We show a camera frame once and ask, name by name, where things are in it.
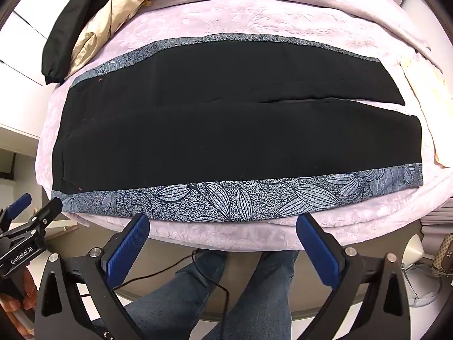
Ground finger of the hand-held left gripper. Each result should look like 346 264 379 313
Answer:
0 193 33 224
0 197 63 243

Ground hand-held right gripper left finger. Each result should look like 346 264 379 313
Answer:
35 214 151 340

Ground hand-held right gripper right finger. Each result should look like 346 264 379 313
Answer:
296 213 415 340

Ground black pants with floral trim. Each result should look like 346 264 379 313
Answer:
50 33 425 224

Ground person's left hand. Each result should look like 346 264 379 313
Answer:
0 273 39 331

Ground person's legs in jeans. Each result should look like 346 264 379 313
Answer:
122 250 228 340

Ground person's right leg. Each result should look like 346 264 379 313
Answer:
212 251 300 340

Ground white desk lamp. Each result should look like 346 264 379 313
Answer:
401 235 444 308

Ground grey pleated blind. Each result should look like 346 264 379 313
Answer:
420 203 453 246

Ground brown patterned bag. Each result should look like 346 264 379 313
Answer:
432 233 453 281

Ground white cabinet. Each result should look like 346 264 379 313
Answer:
0 0 89 142

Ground cream cloth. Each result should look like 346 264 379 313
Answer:
399 54 453 168

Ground black jacket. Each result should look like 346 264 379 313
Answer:
41 0 134 86

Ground beige jacket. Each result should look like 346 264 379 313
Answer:
69 0 199 78

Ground lilac plush blanket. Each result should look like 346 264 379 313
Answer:
37 0 453 253

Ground black cable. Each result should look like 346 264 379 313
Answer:
116 250 231 340

